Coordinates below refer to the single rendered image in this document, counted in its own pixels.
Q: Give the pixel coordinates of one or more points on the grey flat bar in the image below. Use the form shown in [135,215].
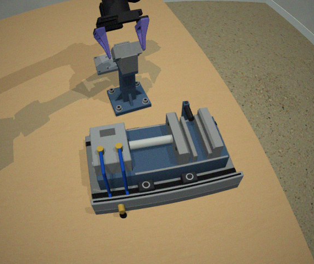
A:
[202,137]
[188,138]

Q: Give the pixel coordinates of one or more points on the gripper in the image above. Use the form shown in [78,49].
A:
[117,14]

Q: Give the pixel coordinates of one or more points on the grey slotted metal block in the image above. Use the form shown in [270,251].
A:
[125,50]

